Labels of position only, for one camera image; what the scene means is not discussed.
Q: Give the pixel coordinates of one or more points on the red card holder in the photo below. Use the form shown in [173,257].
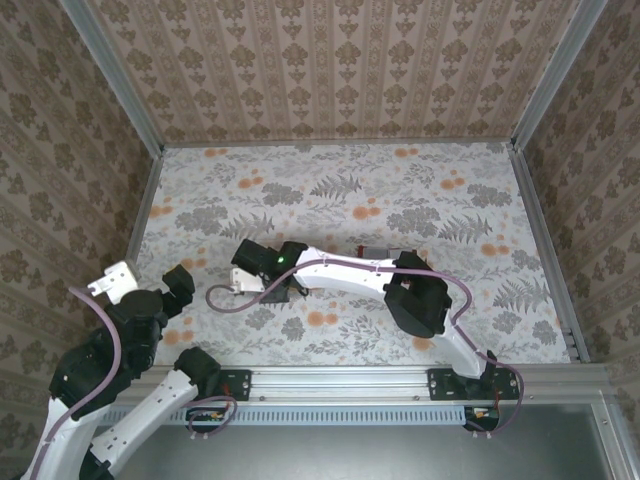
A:
[380,253]

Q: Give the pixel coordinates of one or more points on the grey metal panel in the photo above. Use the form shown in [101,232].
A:
[350,455]

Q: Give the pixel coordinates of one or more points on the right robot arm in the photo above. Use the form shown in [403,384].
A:
[345,272]

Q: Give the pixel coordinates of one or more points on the aluminium table side rail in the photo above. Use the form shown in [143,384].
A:
[545,240]
[145,210]

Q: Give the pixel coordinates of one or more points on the small connector board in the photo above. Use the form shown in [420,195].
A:
[482,414]
[205,415]

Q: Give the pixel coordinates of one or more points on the aluminium frame post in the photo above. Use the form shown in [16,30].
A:
[115,85]
[555,75]

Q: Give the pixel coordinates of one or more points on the long aluminium base rail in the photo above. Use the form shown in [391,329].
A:
[340,382]

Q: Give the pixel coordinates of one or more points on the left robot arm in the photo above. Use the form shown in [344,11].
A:
[150,410]

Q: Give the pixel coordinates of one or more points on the thin aluminium table edge rail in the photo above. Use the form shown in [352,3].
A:
[340,144]

